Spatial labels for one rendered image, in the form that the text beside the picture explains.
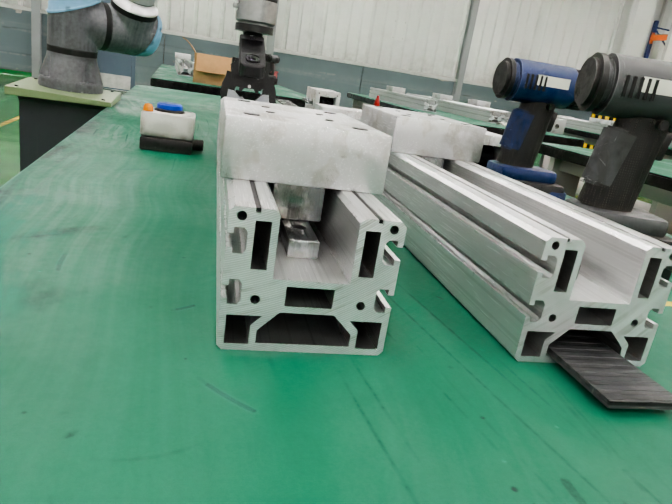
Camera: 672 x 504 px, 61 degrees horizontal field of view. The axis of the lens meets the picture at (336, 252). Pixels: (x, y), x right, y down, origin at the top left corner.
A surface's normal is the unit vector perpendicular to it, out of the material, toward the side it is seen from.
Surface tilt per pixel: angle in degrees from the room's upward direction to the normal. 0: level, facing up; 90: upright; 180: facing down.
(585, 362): 0
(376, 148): 90
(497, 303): 90
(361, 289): 90
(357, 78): 90
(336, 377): 0
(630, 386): 0
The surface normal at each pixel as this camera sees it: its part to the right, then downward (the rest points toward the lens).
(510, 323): -0.97, -0.08
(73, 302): 0.15, -0.94
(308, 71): 0.25, 0.33
